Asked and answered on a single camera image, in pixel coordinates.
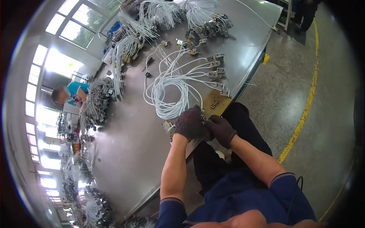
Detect person's left hand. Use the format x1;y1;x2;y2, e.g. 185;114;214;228
174;105;213;142

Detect person's right hand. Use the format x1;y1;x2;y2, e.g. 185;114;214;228
205;115;238;149

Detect person's legs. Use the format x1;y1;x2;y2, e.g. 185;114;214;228
193;102;273;197

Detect person's body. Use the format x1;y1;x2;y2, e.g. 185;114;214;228
155;170;328;228

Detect pile of grey metal units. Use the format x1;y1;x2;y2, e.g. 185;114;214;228
185;13;234;39

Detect clear plastic container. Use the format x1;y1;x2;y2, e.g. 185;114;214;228
102;47;115;65

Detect blue plastic crate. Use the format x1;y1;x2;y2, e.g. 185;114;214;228
108;21;122;35

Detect metal bracket unit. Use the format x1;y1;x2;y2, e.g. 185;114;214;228
163;120;176;142

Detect coil of white cables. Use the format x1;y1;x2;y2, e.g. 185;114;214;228
143;43;218;120

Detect row of metal cable-end units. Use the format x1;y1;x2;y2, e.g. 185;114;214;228
206;52;231;97

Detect black handled cutters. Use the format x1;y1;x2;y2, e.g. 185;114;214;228
141;57;155;78

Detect long bundle of white cables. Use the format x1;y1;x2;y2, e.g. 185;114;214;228
112;14;160;101

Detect heap of wired metal units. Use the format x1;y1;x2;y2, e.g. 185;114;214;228
79;77;115;129

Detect heap of white cable bundles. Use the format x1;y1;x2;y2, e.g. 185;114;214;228
133;0;220;30

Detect black cable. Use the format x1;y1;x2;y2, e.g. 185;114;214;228
286;176;304;224

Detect single white cable with plug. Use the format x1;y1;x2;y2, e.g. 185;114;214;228
236;0;281;35

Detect white metal frame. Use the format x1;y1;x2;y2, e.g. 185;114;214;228
277;0;294;31

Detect racks of wired assemblies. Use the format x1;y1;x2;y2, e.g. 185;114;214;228
56;112;114;228

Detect window wall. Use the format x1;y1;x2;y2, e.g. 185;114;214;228
24;0;127;228

